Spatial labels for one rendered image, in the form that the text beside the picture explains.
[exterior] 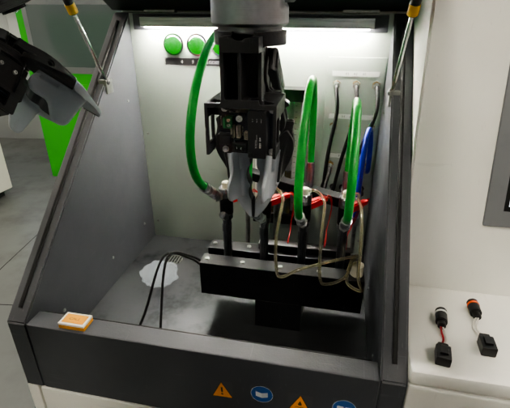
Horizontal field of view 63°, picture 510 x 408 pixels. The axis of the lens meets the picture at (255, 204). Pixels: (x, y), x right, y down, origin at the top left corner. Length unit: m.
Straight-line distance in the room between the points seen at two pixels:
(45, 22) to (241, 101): 3.35
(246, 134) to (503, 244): 0.59
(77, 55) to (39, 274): 2.85
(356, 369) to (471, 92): 0.51
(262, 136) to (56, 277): 0.62
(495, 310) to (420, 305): 0.13
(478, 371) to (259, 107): 0.52
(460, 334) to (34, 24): 3.50
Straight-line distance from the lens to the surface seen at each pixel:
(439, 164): 0.82
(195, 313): 0.99
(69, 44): 3.63
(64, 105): 0.55
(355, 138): 0.66
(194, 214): 1.23
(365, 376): 0.72
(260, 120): 0.40
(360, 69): 1.03
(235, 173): 0.47
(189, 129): 0.62
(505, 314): 0.87
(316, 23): 0.99
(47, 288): 0.91
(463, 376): 0.72
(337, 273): 0.86
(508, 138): 0.84
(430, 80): 0.81
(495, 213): 0.86
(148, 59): 1.13
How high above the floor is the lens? 1.47
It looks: 26 degrees down
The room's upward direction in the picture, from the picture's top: straight up
